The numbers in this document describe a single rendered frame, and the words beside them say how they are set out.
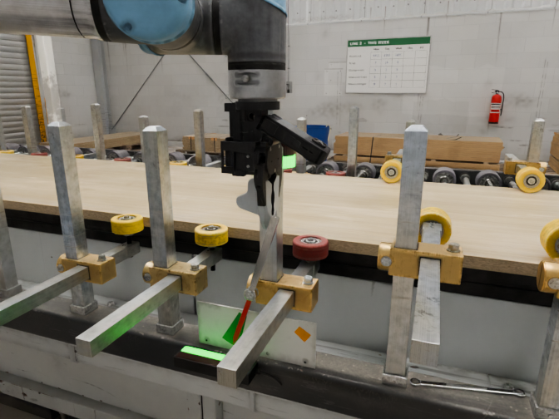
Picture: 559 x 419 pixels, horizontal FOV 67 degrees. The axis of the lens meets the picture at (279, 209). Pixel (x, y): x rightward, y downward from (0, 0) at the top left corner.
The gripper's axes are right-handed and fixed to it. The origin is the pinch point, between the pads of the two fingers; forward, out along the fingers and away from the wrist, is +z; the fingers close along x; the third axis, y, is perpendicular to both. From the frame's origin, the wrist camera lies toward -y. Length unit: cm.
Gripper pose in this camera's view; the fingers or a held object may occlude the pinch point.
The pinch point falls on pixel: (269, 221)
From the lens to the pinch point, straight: 71.8
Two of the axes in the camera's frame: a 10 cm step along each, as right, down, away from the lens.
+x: -3.4, 2.6, -9.0
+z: 0.0, 9.6, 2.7
